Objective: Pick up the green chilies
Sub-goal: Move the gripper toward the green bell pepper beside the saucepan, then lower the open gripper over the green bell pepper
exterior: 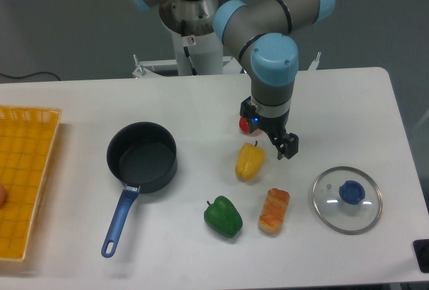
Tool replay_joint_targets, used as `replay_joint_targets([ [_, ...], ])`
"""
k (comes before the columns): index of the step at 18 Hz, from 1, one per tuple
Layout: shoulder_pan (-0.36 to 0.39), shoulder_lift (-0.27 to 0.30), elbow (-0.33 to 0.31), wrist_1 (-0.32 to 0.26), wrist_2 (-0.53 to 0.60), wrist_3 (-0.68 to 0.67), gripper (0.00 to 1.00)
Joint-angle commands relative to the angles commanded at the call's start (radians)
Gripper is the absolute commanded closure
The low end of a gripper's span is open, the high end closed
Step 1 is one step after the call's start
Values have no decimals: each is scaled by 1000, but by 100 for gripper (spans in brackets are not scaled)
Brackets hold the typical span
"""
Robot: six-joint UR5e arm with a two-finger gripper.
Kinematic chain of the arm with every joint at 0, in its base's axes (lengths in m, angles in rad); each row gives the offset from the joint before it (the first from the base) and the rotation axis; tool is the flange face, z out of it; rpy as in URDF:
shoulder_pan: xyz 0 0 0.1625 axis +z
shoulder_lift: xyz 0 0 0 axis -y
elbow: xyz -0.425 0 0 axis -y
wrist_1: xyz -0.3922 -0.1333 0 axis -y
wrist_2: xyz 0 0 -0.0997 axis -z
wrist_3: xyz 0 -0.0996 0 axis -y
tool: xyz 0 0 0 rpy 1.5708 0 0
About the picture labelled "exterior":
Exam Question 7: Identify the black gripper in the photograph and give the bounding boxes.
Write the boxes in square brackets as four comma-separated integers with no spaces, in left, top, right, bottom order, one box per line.
[239,96,299,160]

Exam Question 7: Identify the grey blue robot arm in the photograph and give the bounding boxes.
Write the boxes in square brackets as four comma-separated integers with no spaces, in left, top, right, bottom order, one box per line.
[132,0,336,159]

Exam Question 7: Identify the yellow bell pepper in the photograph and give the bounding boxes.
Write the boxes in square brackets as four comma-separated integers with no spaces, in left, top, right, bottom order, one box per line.
[235,141,266,181]

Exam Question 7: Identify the red tomato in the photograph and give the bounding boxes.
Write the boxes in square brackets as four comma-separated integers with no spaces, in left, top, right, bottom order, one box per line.
[239,117,261,136]

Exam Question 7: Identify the orange bread loaf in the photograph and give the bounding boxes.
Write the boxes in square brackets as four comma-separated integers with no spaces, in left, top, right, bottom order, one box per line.
[258,188,290,234]

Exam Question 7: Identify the glass lid blue knob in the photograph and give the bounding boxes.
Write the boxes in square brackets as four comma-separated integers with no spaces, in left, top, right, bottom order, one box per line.
[312,166,383,235]

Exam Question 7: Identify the green bell pepper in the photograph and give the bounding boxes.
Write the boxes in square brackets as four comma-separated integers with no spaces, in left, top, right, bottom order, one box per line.
[203,196,243,238]

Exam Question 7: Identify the black device at table edge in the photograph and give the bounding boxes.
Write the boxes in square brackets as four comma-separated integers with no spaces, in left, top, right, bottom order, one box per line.
[413,239,429,273]

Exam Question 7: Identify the yellow woven basket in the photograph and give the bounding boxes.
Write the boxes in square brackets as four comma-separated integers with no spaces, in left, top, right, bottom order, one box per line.
[1,105,62,262]

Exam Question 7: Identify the dark saucepan blue handle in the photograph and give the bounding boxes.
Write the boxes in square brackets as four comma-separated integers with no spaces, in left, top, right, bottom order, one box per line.
[101,122,178,258]

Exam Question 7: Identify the black cable on floor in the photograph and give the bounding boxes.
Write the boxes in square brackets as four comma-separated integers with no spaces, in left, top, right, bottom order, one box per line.
[0,71,63,81]

